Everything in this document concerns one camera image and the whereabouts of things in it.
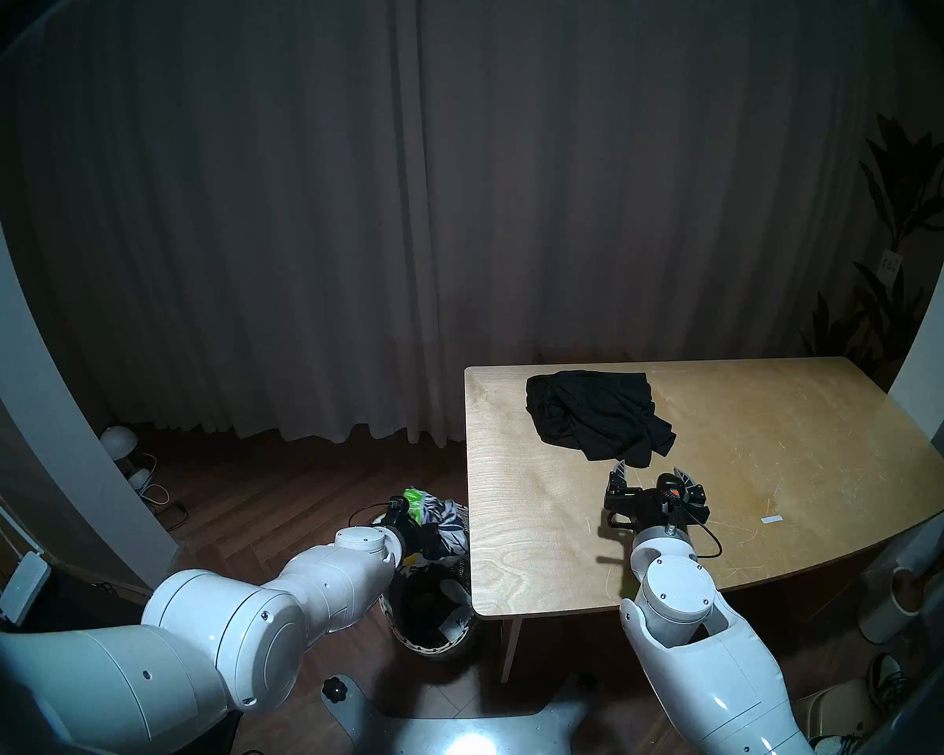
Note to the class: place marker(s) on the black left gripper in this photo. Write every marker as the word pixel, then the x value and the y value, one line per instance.
pixel 405 525

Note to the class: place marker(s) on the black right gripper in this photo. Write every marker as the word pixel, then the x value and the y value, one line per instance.
pixel 625 510

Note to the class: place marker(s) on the green navy leaf-print garment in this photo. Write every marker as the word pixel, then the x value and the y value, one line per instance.
pixel 444 525

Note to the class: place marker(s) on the black garment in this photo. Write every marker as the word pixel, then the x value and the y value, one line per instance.
pixel 598 415

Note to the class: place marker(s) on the small white cloth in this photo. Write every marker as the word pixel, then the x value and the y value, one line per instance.
pixel 455 624

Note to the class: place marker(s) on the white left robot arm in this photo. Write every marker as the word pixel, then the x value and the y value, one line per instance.
pixel 204 643

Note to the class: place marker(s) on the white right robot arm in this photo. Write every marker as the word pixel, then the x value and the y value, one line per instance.
pixel 708 667

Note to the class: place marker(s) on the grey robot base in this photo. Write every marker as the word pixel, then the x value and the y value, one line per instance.
pixel 456 734

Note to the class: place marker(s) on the woven wicker laundry hamper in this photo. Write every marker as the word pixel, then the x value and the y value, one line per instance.
pixel 425 620

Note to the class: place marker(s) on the light wooden table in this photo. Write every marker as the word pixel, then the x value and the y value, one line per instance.
pixel 755 447

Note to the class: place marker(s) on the black base knob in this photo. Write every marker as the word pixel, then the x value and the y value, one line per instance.
pixel 336 690

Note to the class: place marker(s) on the white cylinder container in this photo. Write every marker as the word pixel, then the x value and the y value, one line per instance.
pixel 889 604

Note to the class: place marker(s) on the round white power adapter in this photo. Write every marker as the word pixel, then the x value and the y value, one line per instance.
pixel 140 479

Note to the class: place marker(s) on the beige chair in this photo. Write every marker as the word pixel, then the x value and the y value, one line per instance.
pixel 834 706

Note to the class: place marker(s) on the black white sneaker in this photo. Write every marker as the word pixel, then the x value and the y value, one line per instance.
pixel 834 744
pixel 886 677

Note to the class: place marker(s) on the white mushroom lamp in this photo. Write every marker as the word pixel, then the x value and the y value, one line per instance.
pixel 116 440

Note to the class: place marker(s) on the grey pleated curtain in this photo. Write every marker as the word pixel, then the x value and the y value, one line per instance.
pixel 440 211

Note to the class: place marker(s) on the white plant tag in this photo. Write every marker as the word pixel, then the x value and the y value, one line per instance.
pixel 890 263

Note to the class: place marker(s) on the black low cabinet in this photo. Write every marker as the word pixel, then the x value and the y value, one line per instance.
pixel 86 596

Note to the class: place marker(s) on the tall leafy potted plant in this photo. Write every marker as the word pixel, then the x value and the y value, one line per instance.
pixel 905 203

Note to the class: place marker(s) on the white wifi router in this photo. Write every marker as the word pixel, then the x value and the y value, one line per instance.
pixel 23 588

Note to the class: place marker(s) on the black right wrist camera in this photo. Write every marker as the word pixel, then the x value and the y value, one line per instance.
pixel 666 498

